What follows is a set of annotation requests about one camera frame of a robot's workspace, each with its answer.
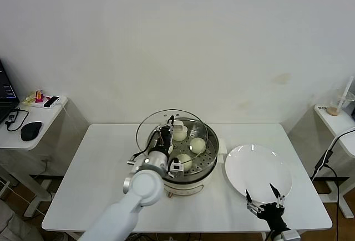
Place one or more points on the white side table with laptop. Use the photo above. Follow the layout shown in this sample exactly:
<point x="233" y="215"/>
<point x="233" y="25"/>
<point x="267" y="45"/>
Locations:
<point x="47" y="122"/>

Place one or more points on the flat white box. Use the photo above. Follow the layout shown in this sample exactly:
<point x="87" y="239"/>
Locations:
<point x="62" y="101"/>

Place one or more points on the small red orange item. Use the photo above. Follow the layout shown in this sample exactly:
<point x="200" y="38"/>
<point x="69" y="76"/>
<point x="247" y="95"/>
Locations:
<point x="40" y="96"/>

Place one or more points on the plastic cup with straw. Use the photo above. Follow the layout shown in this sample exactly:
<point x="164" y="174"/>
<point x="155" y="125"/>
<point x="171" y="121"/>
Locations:
<point x="346" y="91"/>

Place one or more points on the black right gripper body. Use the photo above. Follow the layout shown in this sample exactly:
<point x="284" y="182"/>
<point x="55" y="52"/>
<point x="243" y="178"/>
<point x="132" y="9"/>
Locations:
<point x="271" y="214"/>

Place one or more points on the clear plastic drink cup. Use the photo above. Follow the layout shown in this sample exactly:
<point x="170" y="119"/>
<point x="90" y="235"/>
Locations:
<point x="333" y="110"/>

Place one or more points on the white electric cooking pot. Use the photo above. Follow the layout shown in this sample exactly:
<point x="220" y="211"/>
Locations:
<point x="188" y="189"/>

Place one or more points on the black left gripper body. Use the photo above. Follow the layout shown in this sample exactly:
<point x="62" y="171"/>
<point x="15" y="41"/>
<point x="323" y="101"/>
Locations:
<point x="166" y="139"/>

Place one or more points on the white round plate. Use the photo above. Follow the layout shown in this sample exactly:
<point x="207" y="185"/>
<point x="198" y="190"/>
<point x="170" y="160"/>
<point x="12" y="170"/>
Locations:
<point x="255" y="169"/>

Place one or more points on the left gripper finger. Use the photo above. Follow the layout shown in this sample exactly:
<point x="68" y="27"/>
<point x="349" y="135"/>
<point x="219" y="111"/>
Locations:
<point x="171" y="120"/>

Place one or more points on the stainless steel steamer basket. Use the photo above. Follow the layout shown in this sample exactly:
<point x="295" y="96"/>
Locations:
<point x="212" y="146"/>

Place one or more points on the black computer mouse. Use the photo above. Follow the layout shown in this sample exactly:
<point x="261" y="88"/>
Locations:
<point x="31" y="130"/>

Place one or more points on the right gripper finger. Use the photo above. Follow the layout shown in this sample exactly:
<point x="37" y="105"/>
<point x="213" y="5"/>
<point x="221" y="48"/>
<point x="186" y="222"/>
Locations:
<point x="278" y="198"/>
<point x="251" y="203"/>

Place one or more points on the black laptop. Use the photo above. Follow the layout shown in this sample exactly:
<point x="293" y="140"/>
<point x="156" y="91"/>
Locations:
<point x="5" y="91"/>

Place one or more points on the black screen smartphone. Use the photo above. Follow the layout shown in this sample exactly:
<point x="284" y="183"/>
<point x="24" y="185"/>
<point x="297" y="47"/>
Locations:
<point x="51" y="101"/>

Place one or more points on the clear plastic snack wrapper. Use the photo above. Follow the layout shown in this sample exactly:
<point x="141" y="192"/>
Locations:
<point x="30" y="99"/>

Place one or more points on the white side table with cup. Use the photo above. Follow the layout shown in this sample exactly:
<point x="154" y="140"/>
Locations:
<point x="335" y="122"/>

